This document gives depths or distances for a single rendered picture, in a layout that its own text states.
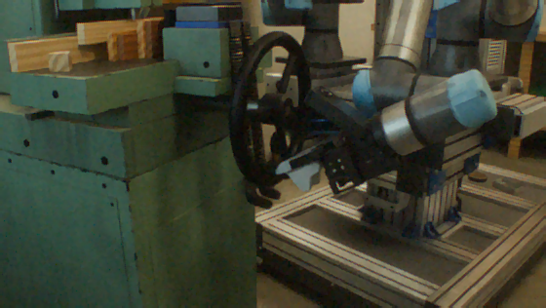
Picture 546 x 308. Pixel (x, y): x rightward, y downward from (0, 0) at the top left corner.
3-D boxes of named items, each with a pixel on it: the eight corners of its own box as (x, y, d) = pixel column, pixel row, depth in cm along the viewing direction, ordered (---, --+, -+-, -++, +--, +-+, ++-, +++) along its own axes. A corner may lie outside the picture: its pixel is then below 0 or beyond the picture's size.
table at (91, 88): (130, 124, 69) (127, 82, 67) (10, 105, 83) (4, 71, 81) (306, 69, 120) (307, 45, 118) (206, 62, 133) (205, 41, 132)
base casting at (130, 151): (125, 181, 83) (120, 131, 80) (-45, 139, 109) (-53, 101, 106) (255, 124, 120) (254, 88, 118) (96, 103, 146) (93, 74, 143)
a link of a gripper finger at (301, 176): (281, 203, 81) (327, 185, 76) (264, 171, 80) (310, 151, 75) (289, 197, 83) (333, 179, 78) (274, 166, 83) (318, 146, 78)
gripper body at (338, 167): (330, 197, 75) (398, 171, 69) (305, 147, 75) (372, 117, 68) (346, 181, 82) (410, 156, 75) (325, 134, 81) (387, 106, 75)
